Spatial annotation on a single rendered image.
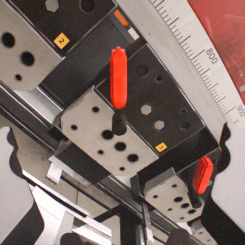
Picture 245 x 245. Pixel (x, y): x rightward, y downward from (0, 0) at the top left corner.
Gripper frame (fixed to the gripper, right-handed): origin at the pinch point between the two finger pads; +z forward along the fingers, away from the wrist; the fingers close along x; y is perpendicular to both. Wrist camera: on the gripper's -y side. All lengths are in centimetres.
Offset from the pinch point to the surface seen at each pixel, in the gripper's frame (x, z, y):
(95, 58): -9, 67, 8
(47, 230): -13.8, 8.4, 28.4
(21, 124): -31, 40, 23
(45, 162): -71, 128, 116
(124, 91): 0.7, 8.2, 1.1
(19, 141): -92, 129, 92
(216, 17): 11.5, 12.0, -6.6
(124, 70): 0.6, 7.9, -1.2
